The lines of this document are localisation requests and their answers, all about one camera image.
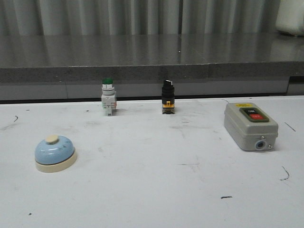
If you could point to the green pilot light push button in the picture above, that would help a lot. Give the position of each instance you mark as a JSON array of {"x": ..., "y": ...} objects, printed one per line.
[{"x": 108, "y": 97}]

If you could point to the grey on-off switch box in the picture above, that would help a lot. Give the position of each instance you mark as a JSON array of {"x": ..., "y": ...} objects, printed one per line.
[{"x": 250, "y": 127}]

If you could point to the grey granite counter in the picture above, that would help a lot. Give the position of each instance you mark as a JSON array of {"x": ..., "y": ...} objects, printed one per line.
[{"x": 72, "y": 67}]

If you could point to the blue and cream desk bell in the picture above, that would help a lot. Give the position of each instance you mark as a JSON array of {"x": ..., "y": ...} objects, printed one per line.
[{"x": 54, "y": 154}]

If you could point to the black and yellow selector switch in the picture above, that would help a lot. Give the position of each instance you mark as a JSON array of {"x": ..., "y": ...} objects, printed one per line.
[{"x": 168, "y": 97}]

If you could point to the white container on counter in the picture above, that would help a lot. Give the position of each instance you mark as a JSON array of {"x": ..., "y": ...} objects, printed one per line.
[{"x": 290, "y": 17}]

